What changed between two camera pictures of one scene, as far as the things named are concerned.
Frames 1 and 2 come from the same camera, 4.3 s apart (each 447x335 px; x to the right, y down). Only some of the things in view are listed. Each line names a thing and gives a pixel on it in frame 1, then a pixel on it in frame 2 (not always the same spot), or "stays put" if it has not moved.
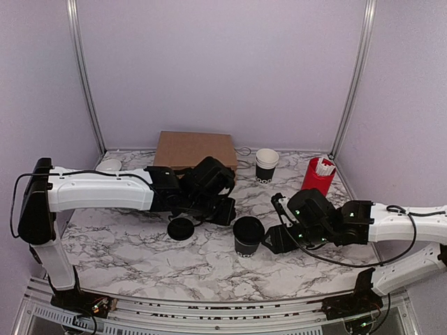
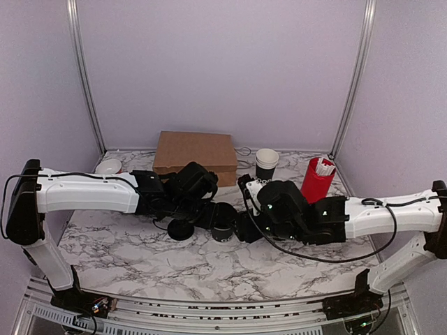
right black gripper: x=281 y=243 -> x=246 y=232
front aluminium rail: x=40 y=315 stays put
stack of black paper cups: x=266 y=162 stays put
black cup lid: x=180 y=229 stays put
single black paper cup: x=245 y=251 -> x=221 y=234
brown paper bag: x=183 y=149 stays put
